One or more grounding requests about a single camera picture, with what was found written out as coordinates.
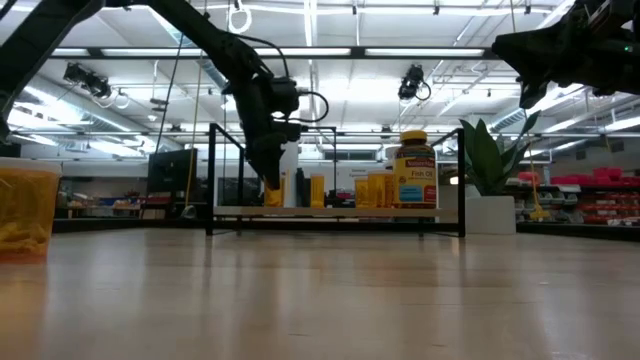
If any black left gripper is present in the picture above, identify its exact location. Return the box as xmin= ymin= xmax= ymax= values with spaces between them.
xmin=222 ymin=67 xmax=304 ymax=191

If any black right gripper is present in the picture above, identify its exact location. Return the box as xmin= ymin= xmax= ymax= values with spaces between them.
xmin=492 ymin=0 xmax=609 ymax=110

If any narrow orange pill bottle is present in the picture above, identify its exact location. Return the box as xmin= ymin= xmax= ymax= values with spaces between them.
xmin=263 ymin=169 xmax=290 ymax=209

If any orange pill bottle white cap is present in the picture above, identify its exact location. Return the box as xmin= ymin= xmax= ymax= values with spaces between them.
xmin=310 ymin=173 xmax=326 ymax=210
xmin=354 ymin=177 xmax=370 ymax=209

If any orange bottle with dark pills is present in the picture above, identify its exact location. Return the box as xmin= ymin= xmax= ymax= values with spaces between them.
xmin=368 ymin=171 xmax=387 ymax=209

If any yellow fish oil bottle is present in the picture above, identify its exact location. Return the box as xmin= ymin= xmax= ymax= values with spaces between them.
xmin=392 ymin=129 xmax=439 ymax=210

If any white cylinder tank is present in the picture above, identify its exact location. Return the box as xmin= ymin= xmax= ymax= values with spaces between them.
xmin=279 ymin=142 xmax=300 ymax=209

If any green plant in white pot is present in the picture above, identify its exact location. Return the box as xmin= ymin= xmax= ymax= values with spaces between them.
xmin=458 ymin=109 xmax=542 ymax=236

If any black monitor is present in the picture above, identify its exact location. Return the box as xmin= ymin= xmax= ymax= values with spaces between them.
xmin=147 ymin=147 xmax=199 ymax=206

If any shelving with red bins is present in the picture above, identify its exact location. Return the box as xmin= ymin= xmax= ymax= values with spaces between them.
xmin=517 ymin=166 xmax=640 ymax=226

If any background workbench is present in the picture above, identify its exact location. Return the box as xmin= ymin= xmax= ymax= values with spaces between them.
xmin=53 ymin=189 xmax=151 ymax=221

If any large orange pill bottle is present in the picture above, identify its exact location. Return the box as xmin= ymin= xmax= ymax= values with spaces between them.
xmin=0 ymin=157 xmax=63 ymax=262

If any black frame wooden shelf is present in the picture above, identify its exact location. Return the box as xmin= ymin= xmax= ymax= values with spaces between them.
xmin=205 ymin=122 xmax=467 ymax=239

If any black background frame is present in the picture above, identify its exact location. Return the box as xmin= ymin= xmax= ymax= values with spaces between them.
xmin=299 ymin=124 xmax=340 ymax=206

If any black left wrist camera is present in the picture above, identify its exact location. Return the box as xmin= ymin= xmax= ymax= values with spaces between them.
xmin=271 ymin=76 xmax=301 ymax=117

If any black left wrist camera cable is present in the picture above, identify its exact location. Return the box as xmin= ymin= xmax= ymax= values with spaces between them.
xmin=239 ymin=33 xmax=330 ymax=124

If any black overhead camera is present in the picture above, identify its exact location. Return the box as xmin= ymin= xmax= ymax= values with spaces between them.
xmin=62 ymin=62 xmax=114 ymax=100
xmin=397 ymin=63 xmax=432 ymax=101

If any black hanging cable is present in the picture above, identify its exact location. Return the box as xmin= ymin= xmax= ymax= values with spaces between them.
xmin=153 ymin=29 xmax=187 ymax=156

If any white hanging cable loop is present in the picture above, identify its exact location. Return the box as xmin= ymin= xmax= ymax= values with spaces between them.
xmin=227 ymin=0 xmax=254 ymax=35

